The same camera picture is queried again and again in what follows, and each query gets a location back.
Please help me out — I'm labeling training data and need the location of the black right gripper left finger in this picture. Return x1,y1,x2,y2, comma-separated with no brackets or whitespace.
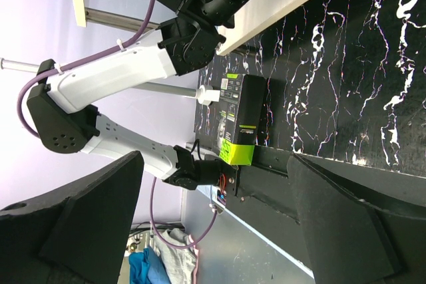
1,151,144,283

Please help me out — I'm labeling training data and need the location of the white two-tier shelf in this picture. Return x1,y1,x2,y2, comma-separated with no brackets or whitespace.
73,0,309,56

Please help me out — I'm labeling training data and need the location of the blue cloth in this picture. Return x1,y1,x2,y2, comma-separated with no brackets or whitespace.
128,247,170,284

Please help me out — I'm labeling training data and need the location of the green black Gillette box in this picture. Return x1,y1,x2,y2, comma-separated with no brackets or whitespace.
216,73,266,166

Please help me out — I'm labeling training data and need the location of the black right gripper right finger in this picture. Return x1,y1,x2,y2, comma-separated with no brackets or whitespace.
287,155,425,283

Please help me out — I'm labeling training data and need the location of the grey pink cloth pile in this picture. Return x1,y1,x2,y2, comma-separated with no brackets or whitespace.
154,228,199,284

